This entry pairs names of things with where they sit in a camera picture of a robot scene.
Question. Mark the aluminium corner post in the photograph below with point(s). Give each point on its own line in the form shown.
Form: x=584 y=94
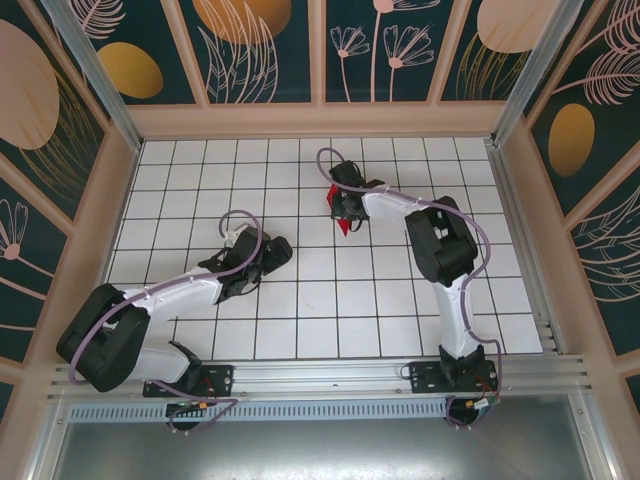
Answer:
x=530 y=75
x=97 y=75

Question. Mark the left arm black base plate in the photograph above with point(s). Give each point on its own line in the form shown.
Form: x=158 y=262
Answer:
x=220 y=380

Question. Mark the aluminium mounting rail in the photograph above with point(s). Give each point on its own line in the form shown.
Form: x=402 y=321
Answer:
x=320 y=375

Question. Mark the red square paper sheet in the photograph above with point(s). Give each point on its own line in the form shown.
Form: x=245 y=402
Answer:
x=345 y=229

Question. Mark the aluminium side rail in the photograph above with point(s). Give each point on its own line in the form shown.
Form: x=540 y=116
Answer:
x=511 y=200

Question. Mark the grey metal sheet panel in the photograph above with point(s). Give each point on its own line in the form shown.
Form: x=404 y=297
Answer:
x=320 y=455

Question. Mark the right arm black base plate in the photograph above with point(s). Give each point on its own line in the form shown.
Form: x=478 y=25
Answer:
x=425 y=382

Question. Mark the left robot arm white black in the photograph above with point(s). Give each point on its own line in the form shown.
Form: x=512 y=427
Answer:
x=100 y=345

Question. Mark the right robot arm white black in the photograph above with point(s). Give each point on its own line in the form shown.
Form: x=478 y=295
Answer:
x=440 y=245

